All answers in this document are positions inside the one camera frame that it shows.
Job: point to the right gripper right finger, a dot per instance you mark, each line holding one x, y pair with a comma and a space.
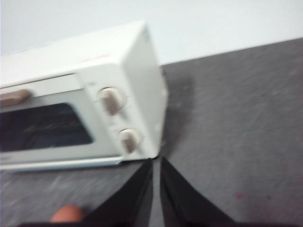
180, 203

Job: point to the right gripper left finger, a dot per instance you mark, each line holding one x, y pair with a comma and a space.
132, 203

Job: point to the cream timer knob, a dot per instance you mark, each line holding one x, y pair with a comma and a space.
129, 140

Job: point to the cream temperature knob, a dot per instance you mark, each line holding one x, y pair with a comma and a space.
110, 100

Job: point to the cream toaster oven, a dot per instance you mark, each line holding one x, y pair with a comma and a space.
142, 71

